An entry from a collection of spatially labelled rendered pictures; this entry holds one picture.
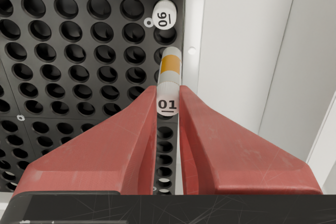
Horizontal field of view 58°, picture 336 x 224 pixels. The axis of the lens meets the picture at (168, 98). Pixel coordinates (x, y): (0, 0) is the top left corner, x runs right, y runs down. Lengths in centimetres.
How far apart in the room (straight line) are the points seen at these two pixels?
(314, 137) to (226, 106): 11
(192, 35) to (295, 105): 9
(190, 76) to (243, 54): 5
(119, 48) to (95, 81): 3
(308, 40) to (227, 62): 7
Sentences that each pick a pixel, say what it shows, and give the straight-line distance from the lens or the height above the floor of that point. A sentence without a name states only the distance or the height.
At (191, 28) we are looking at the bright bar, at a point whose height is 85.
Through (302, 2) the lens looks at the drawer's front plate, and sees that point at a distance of 23.
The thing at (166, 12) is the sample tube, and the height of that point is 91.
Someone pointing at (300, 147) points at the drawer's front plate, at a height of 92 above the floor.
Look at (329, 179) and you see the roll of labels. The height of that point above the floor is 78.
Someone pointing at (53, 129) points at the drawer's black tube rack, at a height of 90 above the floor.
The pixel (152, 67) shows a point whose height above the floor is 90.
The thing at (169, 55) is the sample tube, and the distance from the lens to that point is 15.
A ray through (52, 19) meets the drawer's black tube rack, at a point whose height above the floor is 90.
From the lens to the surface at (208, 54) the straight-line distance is 25.
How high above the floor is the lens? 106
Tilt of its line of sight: 53 degrees down
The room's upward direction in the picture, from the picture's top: 176 degrees counter-clockwise
